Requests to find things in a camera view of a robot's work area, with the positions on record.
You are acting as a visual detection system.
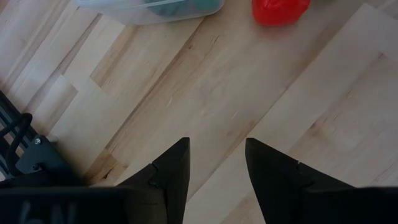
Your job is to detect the dark green toy vegetable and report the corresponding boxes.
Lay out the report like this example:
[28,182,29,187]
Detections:
[144,0,220,18]

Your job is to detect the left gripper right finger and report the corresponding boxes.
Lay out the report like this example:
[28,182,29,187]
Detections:
[244,138,355,224]

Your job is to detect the black aluminium table frame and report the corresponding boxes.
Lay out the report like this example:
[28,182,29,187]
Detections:
[0,90,81,187]

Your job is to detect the red toy bell pepper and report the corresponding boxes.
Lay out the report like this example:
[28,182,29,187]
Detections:
[251,0,312,27]

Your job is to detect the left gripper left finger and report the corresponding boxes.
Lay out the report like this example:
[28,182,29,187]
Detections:
[116,136,191,224]

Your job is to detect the clear plastic tupperware container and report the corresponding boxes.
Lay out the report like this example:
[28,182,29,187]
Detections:
[70,0,226,26]

